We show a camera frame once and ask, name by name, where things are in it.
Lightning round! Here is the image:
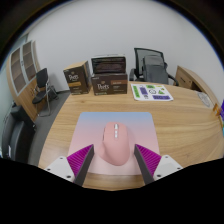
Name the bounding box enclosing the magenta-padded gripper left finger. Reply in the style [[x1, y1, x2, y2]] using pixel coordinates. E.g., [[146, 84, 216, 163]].
[[43, 144, 96, 187]]

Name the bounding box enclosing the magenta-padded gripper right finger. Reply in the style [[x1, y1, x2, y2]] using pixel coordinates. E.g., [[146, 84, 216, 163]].
[[133, 144, 184, 185]]

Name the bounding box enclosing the pink computer mouse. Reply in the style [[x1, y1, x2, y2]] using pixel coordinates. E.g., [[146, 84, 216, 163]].
[[96, 121, 132, 167]]

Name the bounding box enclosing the pink and blue mouse pad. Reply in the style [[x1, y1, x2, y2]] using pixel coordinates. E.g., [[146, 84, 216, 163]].
[[67, 111, 162, 177]]

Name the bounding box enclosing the black leather seat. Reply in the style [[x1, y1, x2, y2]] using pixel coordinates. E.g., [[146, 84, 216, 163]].
[[0, 102, 37, 162]]

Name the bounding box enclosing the white sheet with coloured stickers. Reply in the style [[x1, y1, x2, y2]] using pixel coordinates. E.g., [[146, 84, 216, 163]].
[[130, 83, 174, 102]]

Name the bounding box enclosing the tall brown coffee box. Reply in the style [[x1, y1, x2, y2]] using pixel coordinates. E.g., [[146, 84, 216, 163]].
[[63, 60, 92, 96]]

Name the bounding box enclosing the small black visitor chair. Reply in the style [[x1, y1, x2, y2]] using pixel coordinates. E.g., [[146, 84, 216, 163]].
[[32, 67, 59, 118]]

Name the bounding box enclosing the wooden side desk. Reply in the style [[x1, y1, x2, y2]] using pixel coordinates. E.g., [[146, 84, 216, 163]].
[[174, 65, 219, 104]]

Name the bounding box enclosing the grey backpack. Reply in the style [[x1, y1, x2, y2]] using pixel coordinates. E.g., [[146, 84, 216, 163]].
[[142, 54, 169, 85]]

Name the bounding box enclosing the wooden shelf unit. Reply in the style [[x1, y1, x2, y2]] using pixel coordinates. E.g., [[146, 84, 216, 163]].
[[6, 40, 51, 123]]

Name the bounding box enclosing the black mesh office chair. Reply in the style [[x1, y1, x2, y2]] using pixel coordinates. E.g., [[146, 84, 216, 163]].
[[129, 47, 180, 87]]

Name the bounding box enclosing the black carton box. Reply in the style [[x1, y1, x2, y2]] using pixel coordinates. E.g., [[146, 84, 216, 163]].
[[90, 54, 128, 75]]

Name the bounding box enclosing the clear sheet with grey ring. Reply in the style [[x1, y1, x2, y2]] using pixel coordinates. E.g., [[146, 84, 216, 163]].
[[196, 91, 213, 108]]

